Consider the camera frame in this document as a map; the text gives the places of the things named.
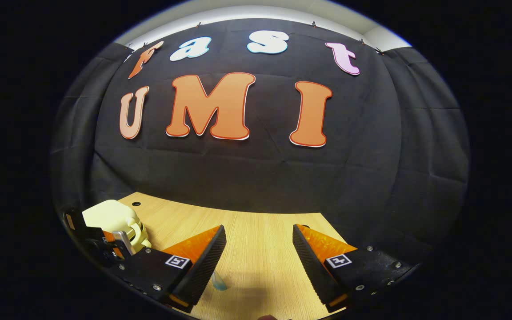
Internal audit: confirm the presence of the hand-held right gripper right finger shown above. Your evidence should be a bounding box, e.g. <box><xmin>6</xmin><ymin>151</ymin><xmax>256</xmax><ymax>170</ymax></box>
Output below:
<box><xmin>292</xmin><ymin>224</ymin><xmax>416</xmax><ymax>314</ymax></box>

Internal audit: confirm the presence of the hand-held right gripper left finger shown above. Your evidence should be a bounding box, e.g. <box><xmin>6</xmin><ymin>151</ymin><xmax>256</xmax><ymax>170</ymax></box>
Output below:
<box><xmin>113</xmin><ymin>225</ymin><xmax>227</xmax><ymax>314</ymax></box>

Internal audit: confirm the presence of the white tube with blue cap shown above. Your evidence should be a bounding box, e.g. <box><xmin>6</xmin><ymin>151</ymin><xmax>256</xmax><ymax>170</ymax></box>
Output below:
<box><xmin>212</xmin><ymin>272</ymin><xmax>229</xmax><ymax>292</ymax></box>

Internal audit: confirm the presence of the pale yellow suitcase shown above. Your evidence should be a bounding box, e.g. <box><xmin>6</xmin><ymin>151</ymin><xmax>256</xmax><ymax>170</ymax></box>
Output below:
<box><xmin>82</xmin><ymin>200</ymin><xmax>152</xmax><ymax>256</ymax></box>

